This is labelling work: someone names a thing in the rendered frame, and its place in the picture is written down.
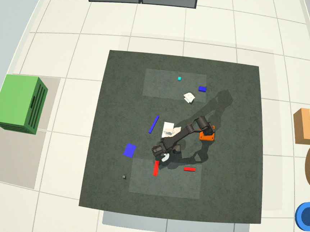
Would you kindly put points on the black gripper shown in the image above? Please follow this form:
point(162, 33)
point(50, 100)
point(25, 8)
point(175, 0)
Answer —
point(176, 149)

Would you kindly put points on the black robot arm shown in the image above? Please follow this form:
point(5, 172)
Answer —
point(167, 143)

